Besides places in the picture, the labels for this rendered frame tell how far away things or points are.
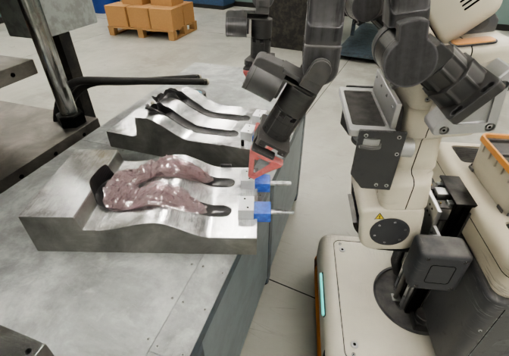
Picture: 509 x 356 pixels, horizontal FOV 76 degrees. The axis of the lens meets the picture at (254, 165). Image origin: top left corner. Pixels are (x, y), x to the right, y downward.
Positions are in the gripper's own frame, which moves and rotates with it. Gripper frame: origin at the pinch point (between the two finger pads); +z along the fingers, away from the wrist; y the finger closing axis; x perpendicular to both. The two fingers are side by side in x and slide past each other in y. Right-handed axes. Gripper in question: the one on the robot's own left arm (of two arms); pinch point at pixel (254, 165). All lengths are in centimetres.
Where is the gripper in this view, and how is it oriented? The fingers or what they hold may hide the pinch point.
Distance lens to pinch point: 68.7
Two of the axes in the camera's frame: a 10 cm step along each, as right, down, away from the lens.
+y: -1.0, 5.8, -8.1
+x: 8.9, 4.2, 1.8
